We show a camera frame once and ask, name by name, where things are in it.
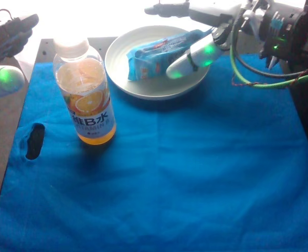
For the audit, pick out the blue cloth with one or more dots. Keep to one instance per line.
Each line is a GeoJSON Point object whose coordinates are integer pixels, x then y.
{"type": "Point", "coordinates": [143, 183]}

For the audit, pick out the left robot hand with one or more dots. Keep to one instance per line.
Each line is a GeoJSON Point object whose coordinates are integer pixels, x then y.
{"type": "Point", "coordinates": [1, 81]}

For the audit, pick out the blue snack packet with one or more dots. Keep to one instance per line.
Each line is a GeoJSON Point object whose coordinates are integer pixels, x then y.
{"type": "Point", "coordinates": [151, 60]}

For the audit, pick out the orange vitamin drink bottle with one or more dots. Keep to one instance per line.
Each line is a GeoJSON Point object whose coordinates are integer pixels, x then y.
{"type": "Point", "coordinates": [88, 105]}

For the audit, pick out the white round plate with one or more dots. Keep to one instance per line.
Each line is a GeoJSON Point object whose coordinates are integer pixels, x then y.
{"type": "Point", "coordinates": [153, 88]}

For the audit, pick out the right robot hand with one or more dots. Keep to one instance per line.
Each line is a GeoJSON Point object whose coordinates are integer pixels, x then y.
{"type": "Point", "coordinates": [195, 57]}

